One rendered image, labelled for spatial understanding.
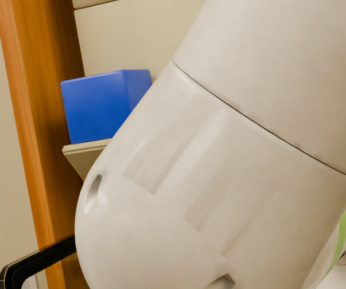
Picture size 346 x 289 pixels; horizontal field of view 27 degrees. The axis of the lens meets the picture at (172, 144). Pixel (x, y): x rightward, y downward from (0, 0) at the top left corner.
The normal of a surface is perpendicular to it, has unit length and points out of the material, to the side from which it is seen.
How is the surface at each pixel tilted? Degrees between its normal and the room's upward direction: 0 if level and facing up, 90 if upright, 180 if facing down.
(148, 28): 90
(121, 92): 90
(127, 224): 77
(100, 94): 90
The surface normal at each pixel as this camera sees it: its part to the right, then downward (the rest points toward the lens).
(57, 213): 0.93, -0.14
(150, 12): -0.33, 0.11
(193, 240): -0.09, 0.06
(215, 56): -0.64, -0.23
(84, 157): -0.11, 0.77
